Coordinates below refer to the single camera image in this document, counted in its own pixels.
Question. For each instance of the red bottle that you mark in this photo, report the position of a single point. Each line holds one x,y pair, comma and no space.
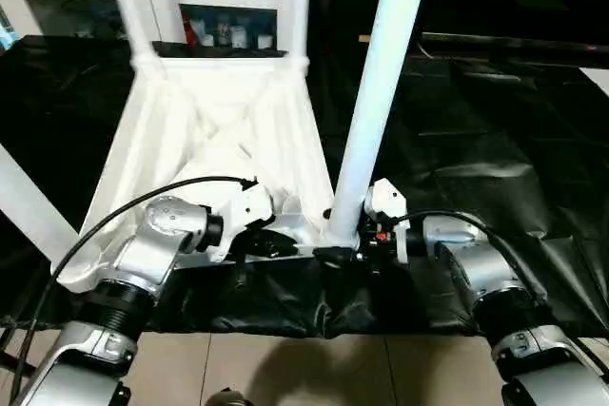
190,30

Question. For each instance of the white plastic table leg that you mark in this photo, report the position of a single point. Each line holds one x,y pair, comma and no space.
128,7
385,73
300,2
29,206

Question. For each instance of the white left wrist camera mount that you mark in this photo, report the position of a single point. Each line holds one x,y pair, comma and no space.
249,202

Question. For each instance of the black plastic mat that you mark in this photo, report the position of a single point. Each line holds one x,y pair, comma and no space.
495,149

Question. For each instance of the black robot left foot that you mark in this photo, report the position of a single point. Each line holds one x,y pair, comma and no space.
228,398

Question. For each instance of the black folding stand legs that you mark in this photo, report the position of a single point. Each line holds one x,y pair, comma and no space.
11,363

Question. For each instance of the small tan label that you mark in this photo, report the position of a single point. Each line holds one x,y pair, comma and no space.
364,39

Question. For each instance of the white jar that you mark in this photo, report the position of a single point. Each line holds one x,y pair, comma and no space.
265,42

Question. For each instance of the white flat sheet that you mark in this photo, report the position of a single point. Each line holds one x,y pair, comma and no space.
601,79

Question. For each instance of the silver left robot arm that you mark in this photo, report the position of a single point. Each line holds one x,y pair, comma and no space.
152,244

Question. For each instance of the light blue translucent pole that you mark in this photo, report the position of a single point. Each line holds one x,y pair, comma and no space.
5,28

